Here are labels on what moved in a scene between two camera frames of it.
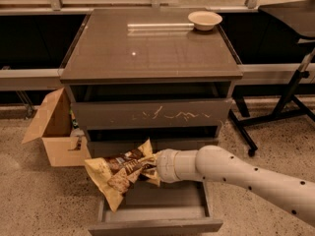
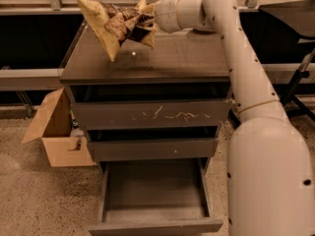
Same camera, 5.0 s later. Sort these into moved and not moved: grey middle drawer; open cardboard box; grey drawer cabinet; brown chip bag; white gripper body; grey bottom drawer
Moved: brown chip bag; white gripper body
Not moved: open cardboard box; grey bottom drawer; grey middle drawer; grey drawer cabinet
